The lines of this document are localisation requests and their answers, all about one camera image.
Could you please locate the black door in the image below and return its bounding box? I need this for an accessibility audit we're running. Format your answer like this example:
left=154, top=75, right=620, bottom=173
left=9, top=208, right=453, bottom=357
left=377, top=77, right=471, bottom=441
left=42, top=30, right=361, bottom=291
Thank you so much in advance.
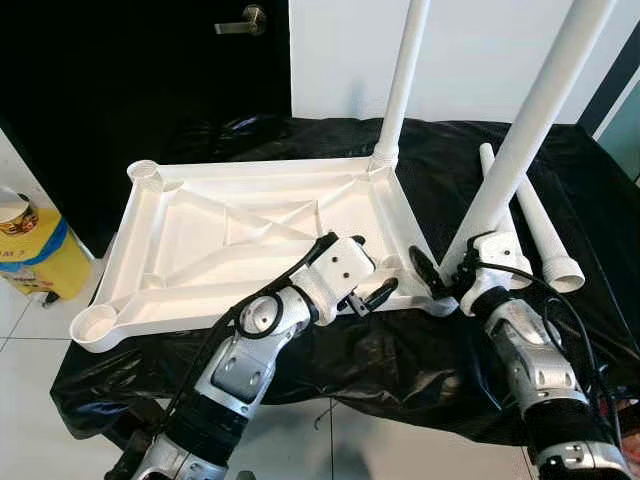
left=0, top=0, right=291, bottom=256

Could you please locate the printed paper cup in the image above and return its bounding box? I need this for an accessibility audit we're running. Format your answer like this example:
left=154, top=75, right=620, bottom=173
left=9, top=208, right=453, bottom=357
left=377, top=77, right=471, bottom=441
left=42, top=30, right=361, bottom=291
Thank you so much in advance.
left=0, top=190, right=39, bottom=236

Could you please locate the brass door handle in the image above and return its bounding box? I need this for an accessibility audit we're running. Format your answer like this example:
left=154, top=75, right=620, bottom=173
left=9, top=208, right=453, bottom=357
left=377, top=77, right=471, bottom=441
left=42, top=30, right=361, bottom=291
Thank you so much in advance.
left=213, top=5, right=269, bottom=37

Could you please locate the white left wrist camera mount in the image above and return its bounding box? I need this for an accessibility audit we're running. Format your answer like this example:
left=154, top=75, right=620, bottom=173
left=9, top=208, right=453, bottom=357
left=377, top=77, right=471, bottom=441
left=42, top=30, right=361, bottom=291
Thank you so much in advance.
left=300, top=235, right=376, bottom=321

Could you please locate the thin dark floor thread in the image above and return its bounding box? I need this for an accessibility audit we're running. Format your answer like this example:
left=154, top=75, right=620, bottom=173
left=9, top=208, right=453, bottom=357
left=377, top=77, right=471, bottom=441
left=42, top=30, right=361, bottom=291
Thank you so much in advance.
left=311, top=400, right=337, bottom=426

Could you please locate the red patterned plastic bag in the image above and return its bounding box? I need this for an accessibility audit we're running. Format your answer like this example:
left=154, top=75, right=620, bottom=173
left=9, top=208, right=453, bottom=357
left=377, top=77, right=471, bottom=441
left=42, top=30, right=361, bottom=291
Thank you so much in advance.
left=610, top=400, right=640, bottom=471

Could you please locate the dark grey door frame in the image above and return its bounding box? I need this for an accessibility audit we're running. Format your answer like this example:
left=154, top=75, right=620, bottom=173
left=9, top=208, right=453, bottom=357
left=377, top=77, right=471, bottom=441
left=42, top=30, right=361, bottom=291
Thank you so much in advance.
left=580, top=20, right=640, bottom=136

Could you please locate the white plastic children table top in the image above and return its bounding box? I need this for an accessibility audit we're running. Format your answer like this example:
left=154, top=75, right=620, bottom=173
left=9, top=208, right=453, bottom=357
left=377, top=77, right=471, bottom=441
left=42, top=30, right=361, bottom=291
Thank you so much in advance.
left=68, top=155, right=461, bottom=353

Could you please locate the black plastic table cover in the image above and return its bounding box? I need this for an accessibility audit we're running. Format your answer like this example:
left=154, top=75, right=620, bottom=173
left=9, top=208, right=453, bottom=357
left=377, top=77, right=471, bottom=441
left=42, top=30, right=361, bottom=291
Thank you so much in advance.
left=50, top=118, right=640, bottom=446

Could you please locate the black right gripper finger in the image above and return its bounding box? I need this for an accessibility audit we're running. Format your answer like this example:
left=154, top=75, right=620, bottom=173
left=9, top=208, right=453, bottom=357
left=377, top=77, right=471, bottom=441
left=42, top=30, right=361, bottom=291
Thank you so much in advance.
left=409, top=246, right=447, bottom=298

